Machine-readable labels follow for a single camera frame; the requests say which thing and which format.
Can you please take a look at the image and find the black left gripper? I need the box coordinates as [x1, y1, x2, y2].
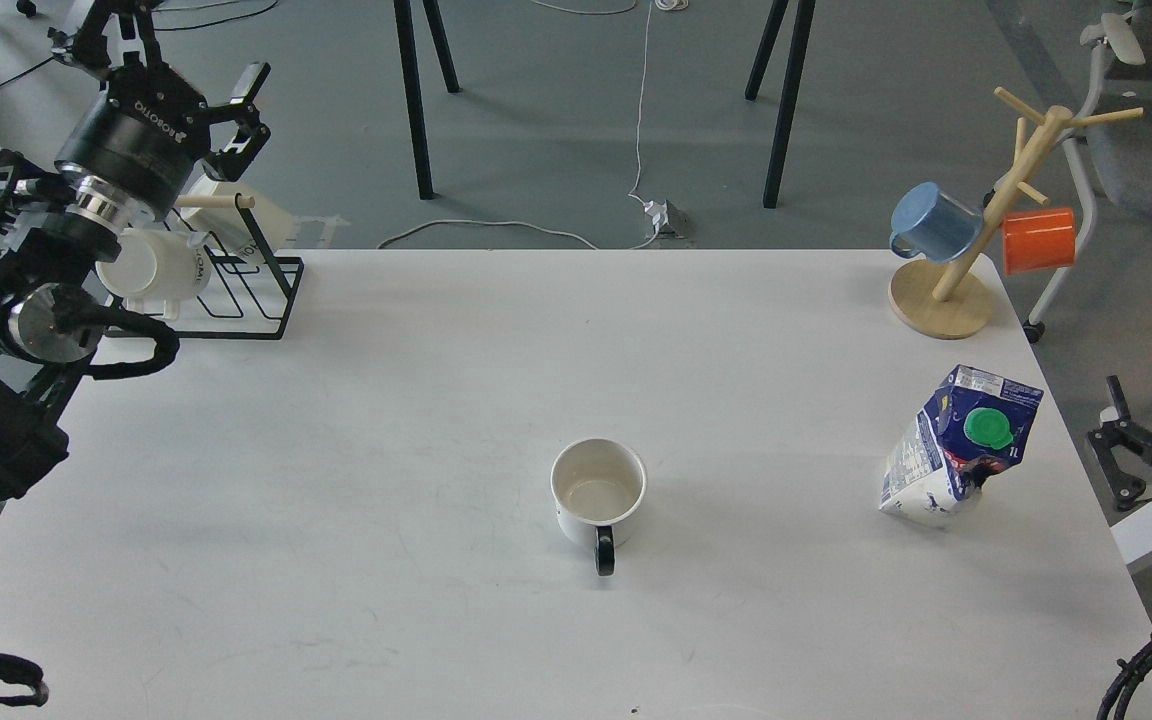
[48, 0, 272, 223]

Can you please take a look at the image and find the white mug black handle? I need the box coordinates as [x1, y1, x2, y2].
[550, 438, 647, 577]

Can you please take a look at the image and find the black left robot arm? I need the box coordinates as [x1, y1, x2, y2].
[0, 1, 271, 707]

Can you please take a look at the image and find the blue white milk carton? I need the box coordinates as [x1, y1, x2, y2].
[878, 364, 1044, 528]

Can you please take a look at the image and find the black table leg left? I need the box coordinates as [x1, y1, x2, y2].
[393, 1, 461, 200]

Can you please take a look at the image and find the black table leg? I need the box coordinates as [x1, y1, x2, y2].
[744, 0, 817, 209]
[393, 1, 461, 200]

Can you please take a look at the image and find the wooden mug tree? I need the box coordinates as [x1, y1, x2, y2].
[888, 88, 1146, 340]

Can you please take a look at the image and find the orange mug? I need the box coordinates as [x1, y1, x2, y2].
[1001, 209, 1076, 275]

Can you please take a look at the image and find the blue mug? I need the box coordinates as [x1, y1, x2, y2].
[890, 182, 984, 264]

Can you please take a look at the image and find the white power adapter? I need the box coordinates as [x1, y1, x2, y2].
[643, 200, 691, 240]

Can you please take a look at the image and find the black table leg right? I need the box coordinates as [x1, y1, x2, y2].
[744, 0, 817, 209]

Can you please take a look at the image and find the black wire cup rack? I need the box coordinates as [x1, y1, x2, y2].
[105, 195, 305, 340]

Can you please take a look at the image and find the white power cable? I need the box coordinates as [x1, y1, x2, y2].
[378, 0, 697, 250]

